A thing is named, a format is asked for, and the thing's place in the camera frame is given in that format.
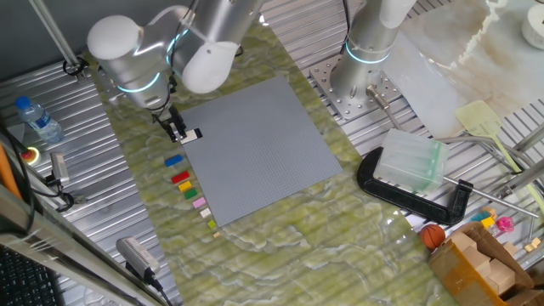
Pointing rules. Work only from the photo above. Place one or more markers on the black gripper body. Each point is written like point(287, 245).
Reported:
point(168, 116)

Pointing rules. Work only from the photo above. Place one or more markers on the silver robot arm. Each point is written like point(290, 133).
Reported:
point(127, 51)

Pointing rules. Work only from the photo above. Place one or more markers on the metal frame bar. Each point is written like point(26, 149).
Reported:
point(64, 255)

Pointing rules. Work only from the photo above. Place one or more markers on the small tan wooden block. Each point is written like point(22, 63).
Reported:
point(533, 244)

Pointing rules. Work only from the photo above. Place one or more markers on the black Lego plate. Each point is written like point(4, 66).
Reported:
point(200, 134)

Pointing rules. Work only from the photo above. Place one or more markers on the cardboard box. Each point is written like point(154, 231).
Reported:
point(455, 276)

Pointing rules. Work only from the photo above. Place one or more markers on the green marble pattern mat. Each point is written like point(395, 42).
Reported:
point(297, 255)

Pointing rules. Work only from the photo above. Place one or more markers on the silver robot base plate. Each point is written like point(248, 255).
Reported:
point(340, 98)

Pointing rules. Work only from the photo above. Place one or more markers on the white marble pattern sheet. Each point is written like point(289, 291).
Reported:
point(450, 21)

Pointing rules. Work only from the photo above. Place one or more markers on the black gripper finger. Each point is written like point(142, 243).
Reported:
point(172, 132)
point(182, 128)

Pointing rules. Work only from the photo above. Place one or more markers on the silver tripod pole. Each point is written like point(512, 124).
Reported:
point(55, 38)

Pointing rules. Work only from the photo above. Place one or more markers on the small white Lego brick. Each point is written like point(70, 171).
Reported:
point(205, 212)

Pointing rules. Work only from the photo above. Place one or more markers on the yellow Lego brick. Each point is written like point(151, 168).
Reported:
point(185, 186)

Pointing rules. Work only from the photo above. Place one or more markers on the long red Lego brick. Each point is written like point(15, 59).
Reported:
point(180, 177)

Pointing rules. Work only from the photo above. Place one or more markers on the clear water bottle blue cap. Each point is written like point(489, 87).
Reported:
point(40, 121)

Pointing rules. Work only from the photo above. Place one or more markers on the black C-clamp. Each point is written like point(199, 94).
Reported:
point(408, 202)

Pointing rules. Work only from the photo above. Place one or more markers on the red emergency stop button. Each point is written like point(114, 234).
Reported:
point(29, 155)

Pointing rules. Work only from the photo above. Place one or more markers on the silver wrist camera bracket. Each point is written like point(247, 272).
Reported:
point(111, 93)

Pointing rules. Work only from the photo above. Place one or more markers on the pink Lego brick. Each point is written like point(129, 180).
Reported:
point(199, 202)

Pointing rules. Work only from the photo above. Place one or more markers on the silver metal stand legs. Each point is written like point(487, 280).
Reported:
point(525, 170)

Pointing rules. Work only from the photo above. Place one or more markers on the small teal block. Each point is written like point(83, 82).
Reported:
point(479, 217)

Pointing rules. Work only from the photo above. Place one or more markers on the pink plastic toy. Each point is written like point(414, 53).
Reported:
point(505, 224)

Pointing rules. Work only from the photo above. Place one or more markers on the orange pole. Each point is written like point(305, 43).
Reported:
point(7, 174)

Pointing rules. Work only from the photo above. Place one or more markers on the long blue Lego brick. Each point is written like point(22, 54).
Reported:
point(173, 160)

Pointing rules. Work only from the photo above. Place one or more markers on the white cup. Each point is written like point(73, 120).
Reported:
point(533, 30)

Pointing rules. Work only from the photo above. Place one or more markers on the translucent plastic sheet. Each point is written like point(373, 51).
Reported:
point(425, 98)

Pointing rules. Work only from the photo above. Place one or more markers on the toy basketball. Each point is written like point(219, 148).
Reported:
point(432, 236)

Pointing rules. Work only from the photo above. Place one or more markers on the small tan Lego brick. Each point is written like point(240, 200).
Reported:
point(217, 234)

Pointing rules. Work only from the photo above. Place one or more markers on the translucent plastic container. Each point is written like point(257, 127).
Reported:
point(410, 161)

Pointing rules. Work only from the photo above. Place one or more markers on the grey Lego baseplate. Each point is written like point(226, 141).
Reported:
point(263, 157)

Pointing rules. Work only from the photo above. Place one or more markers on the black keyboard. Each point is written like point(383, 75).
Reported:
point(23, 280)

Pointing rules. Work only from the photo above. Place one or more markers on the lime green Lego brick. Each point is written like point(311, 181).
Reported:
point(211, 224)

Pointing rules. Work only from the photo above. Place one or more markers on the small yellow block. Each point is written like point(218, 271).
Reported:
point(488, 222)

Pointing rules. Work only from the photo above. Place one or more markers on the silver depth camera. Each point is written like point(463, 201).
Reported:
point(136, 253)
point(59, 166)

